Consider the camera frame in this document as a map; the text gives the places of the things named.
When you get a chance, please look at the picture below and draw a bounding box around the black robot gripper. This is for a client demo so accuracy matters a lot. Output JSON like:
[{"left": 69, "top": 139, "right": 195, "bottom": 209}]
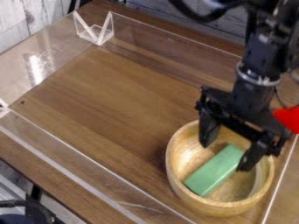
[{"left": 195, "top": 79, "right": 291, "bottom": 172}]

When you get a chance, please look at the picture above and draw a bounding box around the green rectangular block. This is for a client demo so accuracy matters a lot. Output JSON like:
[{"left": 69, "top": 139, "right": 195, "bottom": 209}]
[{"left": 183, "top": 143, "right": 243, "bottom": 197}]

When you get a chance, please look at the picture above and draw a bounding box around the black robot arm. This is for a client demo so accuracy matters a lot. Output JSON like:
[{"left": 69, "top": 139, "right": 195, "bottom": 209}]
[{"left": 196, "top": 0, "right": 299, "bottom": 172}]

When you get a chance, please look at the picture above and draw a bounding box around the brown wooden bowl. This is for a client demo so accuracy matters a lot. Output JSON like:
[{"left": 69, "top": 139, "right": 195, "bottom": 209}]
[{"left": 165, "top": 121, "right": 275, "bottom": 217}]

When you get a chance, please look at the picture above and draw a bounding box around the red fuzzy ball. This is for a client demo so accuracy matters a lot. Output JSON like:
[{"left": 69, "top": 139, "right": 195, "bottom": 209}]
[{"left": 274, "top": 106, "right": 299, "bottom": 135}]

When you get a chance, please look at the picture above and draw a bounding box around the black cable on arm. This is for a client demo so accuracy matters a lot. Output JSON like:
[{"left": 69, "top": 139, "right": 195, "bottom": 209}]
[{"left": 168, "top": 0, "right": 244, "bottom": 24}]

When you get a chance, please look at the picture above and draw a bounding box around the clear acrylic corner bracket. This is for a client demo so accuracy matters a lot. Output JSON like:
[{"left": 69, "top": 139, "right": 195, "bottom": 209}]
[{"left": 72, "top": 11, "right": 115, "bottom": 46}]

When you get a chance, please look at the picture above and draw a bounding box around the black device with cable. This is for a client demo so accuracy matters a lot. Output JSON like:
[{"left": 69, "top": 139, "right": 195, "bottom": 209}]
[{"left": 0, "top": 196, "right": 65, "bottom": 224}]

